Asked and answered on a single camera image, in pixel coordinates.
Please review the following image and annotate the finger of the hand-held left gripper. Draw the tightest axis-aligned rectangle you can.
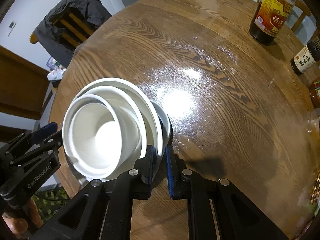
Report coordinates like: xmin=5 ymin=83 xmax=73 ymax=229
xmin=5 ymin=122 xmax=58 ymax=157
xmin=10 ymin=130 xmax=63 ymax=168

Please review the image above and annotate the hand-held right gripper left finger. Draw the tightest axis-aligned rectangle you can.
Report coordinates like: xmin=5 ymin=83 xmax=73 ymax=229
xmin=30 ymin=144 xmax=154 ymax=240

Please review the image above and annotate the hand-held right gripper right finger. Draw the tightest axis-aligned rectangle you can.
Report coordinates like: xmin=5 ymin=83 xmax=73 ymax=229
xmin=165 ymin=145 xmax=290 ymax=240

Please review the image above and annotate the large white bowl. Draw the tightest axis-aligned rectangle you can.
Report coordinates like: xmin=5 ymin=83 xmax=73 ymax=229
xmin=75 ymin=77 xmax=166 ymax=180

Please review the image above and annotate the blue patterned square plate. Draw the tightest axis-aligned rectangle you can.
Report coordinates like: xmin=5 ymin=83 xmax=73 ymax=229
xmin=152 ymin=100 xmax=173 ymax=153

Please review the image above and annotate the small white bowl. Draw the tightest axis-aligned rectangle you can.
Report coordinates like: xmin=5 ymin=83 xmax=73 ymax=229
xmin=62 ymin=94 xmax=140 ymax=180

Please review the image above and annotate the medium white bowl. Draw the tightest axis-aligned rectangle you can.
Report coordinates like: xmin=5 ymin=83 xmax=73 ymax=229
xmin=72 ymin=86 xmax=148 ymax=160

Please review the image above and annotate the small green leafy plant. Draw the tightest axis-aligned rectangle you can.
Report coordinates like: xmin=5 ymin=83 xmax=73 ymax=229
xmin=32 ymin=187 xmax=72 ymax=220

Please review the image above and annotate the brown wooden door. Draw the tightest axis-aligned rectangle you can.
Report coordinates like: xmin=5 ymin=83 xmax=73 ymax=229
xmin=0 ymin=45 xmax=50 ymax=120

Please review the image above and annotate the plastic bag of packets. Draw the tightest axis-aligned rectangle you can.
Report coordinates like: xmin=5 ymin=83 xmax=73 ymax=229
xmin=47 ymin=56 xmax=67 ymax=80

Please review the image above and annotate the wooden chair with black cloth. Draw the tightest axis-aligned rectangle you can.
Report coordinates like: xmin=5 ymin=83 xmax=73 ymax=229
xmin=34 ymin=0 xmax=112 ymax=65

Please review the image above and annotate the red sauce bottle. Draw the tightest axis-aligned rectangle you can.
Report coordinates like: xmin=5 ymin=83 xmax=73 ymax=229
xmin=309 ymin=77 xmax=320 ymax=117

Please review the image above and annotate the small dark sauce bottle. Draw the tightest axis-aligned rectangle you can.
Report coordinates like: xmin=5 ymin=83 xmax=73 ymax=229
xmin=290 ymin=35 xmax=320 ymax=76

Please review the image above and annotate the vinegar bottle with yellow label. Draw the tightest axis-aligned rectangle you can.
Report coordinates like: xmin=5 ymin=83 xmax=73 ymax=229
xmin=249 ymin=0 xmax=297 ymax=46

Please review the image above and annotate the white wall thermostat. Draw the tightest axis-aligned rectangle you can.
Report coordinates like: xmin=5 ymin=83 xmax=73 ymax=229
xmin=7 ymin=20 xmax=17 ymax=37

